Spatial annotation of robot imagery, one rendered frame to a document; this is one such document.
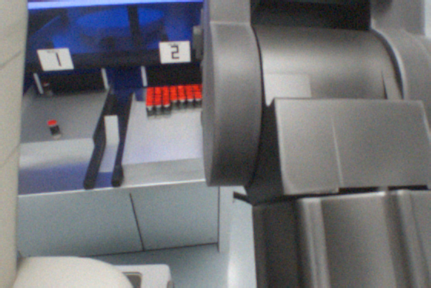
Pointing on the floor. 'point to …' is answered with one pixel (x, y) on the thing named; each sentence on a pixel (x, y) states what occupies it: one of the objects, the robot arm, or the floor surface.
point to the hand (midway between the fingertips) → (220, 158)
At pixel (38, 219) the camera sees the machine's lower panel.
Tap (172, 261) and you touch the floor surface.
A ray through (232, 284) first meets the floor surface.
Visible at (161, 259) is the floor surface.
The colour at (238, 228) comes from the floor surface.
